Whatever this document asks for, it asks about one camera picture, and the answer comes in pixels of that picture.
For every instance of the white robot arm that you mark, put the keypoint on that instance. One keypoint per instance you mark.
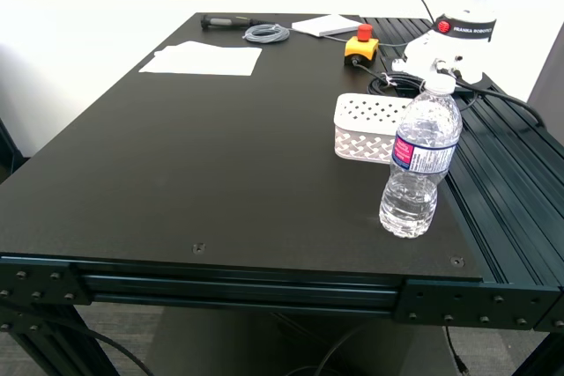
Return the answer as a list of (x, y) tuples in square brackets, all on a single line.
[(471, 2)]

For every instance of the white perforated plastic basket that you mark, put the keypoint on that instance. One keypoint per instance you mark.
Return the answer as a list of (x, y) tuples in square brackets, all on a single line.
[(361, 129)]

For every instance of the clear plastic water bottle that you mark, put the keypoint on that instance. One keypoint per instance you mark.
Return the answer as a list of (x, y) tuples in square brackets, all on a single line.
[(425, 134)]

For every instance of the white printed paper sheet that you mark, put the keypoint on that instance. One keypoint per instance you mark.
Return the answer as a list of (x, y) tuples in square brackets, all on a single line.
[(207, 61)]

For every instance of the yellow red emergency stop button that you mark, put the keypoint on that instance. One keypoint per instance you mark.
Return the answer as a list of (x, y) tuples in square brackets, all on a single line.
[(360, 46)]

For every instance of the white booklet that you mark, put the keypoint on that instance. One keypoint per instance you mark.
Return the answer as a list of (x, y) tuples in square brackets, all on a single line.
[(326, 24)]

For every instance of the folded white paper sheet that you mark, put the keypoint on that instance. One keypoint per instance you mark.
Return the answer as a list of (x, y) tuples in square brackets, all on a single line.
[(185, 46)]

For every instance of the black grey handheld enabling switch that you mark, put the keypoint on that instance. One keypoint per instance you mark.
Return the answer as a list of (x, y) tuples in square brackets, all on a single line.
[(220, 22)]

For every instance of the black aluminium table frame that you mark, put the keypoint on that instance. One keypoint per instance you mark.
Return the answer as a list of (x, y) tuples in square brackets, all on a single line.
[(462, 301)]

